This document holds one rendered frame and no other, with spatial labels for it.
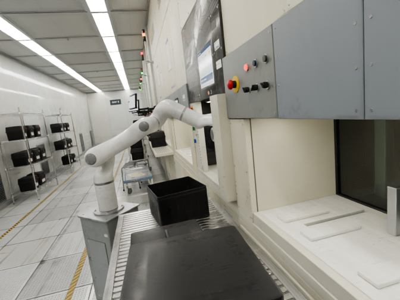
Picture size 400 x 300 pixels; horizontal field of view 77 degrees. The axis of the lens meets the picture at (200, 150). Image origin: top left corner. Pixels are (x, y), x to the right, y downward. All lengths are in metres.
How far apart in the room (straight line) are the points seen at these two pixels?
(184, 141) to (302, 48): 2.83
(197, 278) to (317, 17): 0.60
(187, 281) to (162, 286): 0.05
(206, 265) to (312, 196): 0.81
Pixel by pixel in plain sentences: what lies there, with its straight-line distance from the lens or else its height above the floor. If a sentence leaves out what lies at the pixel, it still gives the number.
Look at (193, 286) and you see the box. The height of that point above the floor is 1.01.
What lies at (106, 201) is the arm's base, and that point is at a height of 0.84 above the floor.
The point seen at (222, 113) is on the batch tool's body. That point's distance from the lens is 1.20.
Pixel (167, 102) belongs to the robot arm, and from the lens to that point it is 1.49.
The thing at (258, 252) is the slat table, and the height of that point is 0.76.
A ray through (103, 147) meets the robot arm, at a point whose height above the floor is 1.18.
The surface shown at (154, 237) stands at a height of 0.86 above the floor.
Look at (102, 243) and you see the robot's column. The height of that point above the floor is 0.60.
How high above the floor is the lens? 1.33
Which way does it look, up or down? 9 degrees down
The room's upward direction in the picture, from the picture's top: 7 degrees counter-clockwise
